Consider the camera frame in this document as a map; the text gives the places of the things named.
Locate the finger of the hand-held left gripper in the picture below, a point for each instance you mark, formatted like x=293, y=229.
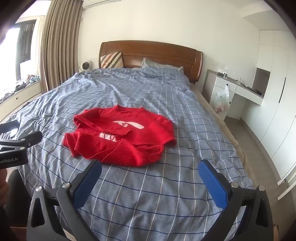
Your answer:
x=8, y=126
x=30, y=139

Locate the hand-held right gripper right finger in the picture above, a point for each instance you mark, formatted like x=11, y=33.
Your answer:
x=212, y=185

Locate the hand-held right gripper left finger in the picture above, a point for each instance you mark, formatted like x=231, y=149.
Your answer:
x=87, y=183

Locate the red knitted sweater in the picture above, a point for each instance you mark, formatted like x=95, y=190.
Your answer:
x=143, y=143

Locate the pile of clothes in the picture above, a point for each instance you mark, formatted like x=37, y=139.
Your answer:
x=27, y=80

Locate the white window seat cabinet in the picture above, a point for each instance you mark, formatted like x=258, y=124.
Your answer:
x=25, y=92

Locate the blue checked duvet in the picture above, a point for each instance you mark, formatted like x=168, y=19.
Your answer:
x=148, y=199

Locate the beige mattress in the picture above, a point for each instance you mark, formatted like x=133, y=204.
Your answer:
x=222, y=120

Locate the window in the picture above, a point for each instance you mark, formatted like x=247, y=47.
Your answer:
x=13, y=46

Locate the white plastic bag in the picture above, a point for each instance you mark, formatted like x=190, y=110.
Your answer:
x=222, y=99

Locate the white wardrobe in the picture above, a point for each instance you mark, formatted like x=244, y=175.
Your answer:
x=277, y=115

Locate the beige curtain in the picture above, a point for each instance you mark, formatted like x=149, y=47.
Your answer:
x=60, y=41

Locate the white desk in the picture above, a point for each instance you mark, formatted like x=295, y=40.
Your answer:
x=222, y=85

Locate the striped cushion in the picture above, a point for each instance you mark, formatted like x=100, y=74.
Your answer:
x=111, y=60

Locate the small clear bottle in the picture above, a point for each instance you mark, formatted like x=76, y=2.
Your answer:
x=225, y=71

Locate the grey pillow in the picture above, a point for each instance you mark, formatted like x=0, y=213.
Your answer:
x=157, y=63

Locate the wooden bed headboard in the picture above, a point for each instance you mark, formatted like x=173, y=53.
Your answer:
x=161, y=53

